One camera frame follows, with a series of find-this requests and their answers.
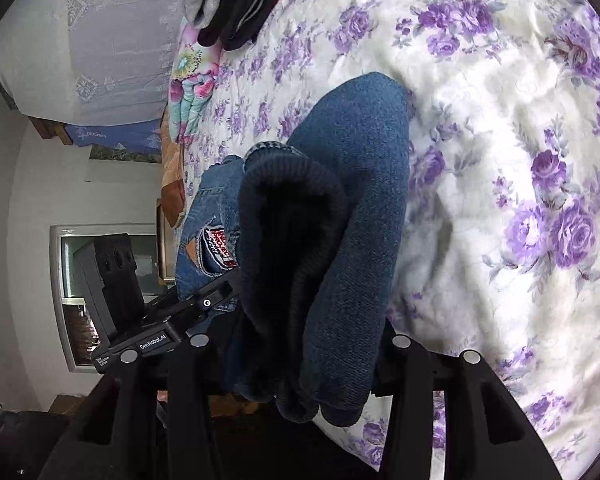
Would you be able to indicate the person's dark clothing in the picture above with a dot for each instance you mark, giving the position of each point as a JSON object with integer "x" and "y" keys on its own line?
{"x": 30, "y": 440}

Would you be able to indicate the pile of black clothes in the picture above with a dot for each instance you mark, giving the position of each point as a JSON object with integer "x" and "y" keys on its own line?
{"x": 250, "y": 5}

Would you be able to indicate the blue wall poster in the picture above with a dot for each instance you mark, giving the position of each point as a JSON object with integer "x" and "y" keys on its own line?
{"x": 120, "y": 142}

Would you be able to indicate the white lace cloth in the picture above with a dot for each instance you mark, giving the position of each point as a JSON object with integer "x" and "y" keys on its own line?
{"x": 105, "y": 35}

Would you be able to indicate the wooden ledge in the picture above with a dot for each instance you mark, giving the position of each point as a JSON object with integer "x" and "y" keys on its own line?
{"x": 45, "y": 129}

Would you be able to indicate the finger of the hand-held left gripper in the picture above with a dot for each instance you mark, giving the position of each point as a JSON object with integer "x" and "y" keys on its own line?
{"x": 205, "y": 302}

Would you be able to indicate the blue denim pants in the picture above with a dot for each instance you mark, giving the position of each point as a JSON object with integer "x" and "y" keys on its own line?
{"x": 355, "y": 210}

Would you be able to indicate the folded teal pink floral blanket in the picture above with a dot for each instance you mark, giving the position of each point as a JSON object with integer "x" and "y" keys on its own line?
{"x": 190, "y": 95}

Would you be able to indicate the wooden bed frame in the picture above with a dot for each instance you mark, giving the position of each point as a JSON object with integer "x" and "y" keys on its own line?
{"x": 161, "y": 245}

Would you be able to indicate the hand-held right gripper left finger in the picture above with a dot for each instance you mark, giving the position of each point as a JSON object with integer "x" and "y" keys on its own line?
{"x": 195, "y": 375}

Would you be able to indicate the brown pillow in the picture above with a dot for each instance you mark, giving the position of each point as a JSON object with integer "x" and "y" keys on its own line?
{"x": 172, "y": 195}

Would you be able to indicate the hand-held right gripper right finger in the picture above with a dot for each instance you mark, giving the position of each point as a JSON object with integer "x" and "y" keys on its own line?
{"x": 405, "y": 375}

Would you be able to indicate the purple floral bed quilt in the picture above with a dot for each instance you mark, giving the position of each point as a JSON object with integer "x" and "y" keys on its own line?
{"x": 480, "y": 135}

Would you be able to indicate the white framed window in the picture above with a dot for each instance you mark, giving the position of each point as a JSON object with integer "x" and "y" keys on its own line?
{"x": 70, "y": 280}

